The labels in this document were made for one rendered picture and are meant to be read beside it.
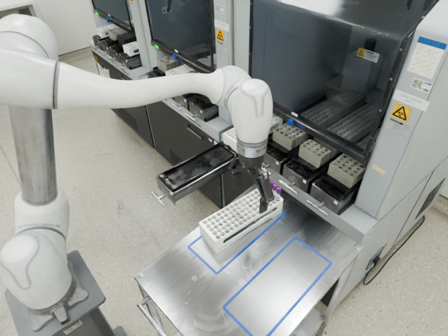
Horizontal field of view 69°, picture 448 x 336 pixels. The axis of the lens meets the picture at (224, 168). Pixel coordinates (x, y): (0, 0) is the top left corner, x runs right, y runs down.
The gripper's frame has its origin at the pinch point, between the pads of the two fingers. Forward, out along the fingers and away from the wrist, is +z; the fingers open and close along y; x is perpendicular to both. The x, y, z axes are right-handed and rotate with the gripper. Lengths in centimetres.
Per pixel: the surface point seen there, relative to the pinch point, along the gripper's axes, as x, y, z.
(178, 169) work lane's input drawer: -6.2, -39.9, 12.9
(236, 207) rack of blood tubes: -3.8, -2.5, 5.0
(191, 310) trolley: -34.2, 15.9, 11.2
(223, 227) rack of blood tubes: -12.1, 1.0, 5.7
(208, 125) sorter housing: 28, -68, 20
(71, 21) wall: 44, -389, 49
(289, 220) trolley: 10.6, 9.4, 11.1
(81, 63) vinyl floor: 34, -369, 93
